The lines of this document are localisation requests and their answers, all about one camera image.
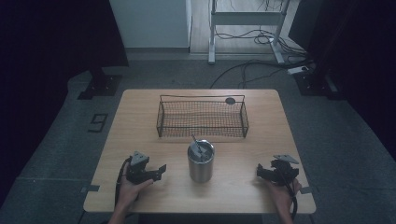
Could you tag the dark curtain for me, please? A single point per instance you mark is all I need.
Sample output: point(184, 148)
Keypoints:
point(358, 56)
point(53, 37)

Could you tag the white cabinet panel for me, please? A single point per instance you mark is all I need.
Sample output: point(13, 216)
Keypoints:
point(151, 23)

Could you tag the white power strip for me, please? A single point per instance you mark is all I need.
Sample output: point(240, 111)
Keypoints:
point(297, 70)

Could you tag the black stand base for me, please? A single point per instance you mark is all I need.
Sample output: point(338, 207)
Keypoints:
point(314, 84)
point(101, 85)

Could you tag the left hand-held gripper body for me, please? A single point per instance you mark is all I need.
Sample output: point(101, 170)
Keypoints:
point(138, 174)

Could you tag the steel tumbler with straw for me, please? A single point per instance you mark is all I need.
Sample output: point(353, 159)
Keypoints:
point(200, 169)

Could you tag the white desk frame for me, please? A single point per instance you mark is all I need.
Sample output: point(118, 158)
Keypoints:
point(246, 18)

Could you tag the person's left hand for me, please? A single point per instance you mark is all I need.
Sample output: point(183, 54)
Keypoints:
point(129, 193)

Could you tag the round dark table grommet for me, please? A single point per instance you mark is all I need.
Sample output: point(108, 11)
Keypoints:
point(230, 100)

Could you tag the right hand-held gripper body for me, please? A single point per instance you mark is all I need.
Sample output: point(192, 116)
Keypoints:
point(283, 174)

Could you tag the grey tape piece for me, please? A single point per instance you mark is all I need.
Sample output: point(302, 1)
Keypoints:
point(91, 188)
point(306, 190)

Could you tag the person's right hand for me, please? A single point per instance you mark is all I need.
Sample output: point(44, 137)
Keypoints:
point(285, 196)

